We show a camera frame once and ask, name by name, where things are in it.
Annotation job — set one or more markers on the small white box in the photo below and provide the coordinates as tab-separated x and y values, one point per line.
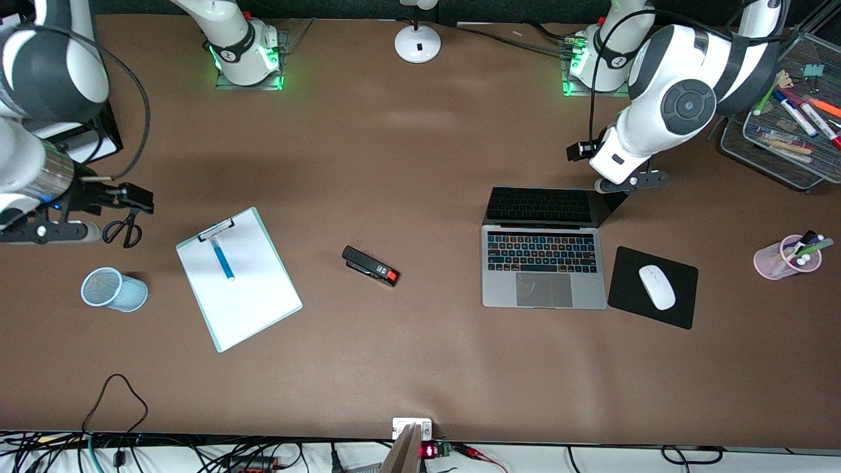
401	427

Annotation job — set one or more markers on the white computer mouse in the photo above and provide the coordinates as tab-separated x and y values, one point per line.
657	287

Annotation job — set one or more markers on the grey white marker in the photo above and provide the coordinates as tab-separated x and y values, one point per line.
796	159

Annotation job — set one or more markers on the black stapler red tip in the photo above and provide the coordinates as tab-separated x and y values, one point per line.
368	264

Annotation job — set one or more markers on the yellow marker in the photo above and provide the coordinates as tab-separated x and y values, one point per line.
795	148

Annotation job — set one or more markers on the white marker blue cap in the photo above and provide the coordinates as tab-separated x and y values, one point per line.
798	117

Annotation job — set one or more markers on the orange highlighter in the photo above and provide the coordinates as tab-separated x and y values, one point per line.
826	107

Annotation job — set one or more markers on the circuit board red display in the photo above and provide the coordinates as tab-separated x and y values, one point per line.
437	450

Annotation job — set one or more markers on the green marker beige cap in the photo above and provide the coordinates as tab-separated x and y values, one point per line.
767	98

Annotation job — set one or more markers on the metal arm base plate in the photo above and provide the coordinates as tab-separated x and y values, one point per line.
578	93
250	86

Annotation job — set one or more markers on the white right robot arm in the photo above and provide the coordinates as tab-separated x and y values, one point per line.
52	72

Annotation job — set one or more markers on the orange black device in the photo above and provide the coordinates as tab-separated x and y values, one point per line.
253	466

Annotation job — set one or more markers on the black-capped white marker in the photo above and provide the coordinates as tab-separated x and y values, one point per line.
809	235

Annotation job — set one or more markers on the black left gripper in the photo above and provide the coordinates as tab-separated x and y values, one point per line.
581	151

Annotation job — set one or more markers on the white round-base stand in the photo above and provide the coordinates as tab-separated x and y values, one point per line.
418	49

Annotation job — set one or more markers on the grey wooden post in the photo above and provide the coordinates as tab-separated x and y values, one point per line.
404	453

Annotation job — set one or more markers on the blue mesh pen cup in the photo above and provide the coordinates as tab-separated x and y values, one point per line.
131	295

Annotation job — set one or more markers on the black mouse pad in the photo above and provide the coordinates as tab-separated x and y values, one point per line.
624	295

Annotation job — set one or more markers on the white paper sheet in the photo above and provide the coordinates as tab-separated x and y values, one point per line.
92	148

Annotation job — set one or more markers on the purple pen white end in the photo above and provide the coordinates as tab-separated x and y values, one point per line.
820	238

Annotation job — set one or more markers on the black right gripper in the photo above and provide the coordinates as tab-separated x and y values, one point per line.
87	195

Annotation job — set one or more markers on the green marker pen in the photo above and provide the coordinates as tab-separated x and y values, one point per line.
818	247

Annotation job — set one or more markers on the silver laptop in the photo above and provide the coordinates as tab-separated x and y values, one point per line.
545	289

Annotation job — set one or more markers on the teal binder clip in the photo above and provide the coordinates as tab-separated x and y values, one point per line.
813	70

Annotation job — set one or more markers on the white clipboard mint edge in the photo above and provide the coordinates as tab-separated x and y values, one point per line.
250	302

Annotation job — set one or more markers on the black scissors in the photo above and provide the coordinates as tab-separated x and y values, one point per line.
131	226

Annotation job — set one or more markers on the metal mesh desk tray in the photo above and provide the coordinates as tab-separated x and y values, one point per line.
742	154

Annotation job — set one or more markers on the black stacked paper tray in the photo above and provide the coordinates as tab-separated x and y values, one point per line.
110	135

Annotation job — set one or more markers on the pink mesh pen cup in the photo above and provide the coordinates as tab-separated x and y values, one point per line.
769	263

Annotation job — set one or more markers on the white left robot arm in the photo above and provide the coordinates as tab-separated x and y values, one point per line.
686	105

